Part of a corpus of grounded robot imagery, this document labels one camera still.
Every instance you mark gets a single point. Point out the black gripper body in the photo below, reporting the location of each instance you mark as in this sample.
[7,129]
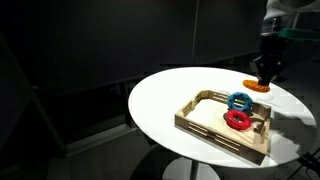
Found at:
[268,65]

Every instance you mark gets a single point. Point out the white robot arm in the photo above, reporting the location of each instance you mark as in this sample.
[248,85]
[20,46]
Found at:
[279,28]

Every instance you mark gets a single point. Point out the wooden slatted crate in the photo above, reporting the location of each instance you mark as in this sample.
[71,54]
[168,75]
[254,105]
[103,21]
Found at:
[234,123]

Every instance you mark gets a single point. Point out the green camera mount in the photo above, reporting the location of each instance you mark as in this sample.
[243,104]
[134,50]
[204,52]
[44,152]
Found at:
[299,34]

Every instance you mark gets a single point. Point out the white table pedestal base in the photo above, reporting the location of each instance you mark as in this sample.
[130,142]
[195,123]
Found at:
[186,169]

